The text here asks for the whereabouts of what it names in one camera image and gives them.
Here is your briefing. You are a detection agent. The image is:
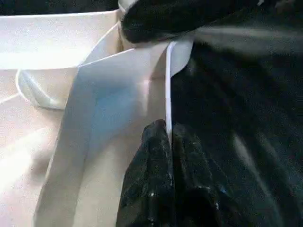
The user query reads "white plastic table top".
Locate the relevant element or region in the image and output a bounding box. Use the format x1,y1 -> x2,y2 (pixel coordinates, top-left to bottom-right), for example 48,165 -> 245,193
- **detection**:
0,9 -> 194,227

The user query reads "white plastic table leg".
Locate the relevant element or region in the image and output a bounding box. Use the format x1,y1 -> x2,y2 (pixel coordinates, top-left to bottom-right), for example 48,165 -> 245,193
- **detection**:
117,0 -> 140,15

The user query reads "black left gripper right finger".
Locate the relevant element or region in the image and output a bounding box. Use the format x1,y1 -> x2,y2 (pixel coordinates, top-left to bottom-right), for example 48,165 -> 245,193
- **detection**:
172,122 -> 237,227

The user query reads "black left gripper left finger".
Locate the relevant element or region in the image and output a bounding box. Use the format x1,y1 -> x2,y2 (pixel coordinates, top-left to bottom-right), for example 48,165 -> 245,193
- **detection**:
117,119 -> 176,227

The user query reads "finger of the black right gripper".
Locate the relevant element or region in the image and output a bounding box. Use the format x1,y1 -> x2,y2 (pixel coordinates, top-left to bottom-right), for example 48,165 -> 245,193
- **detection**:
120,0 -> 261,44

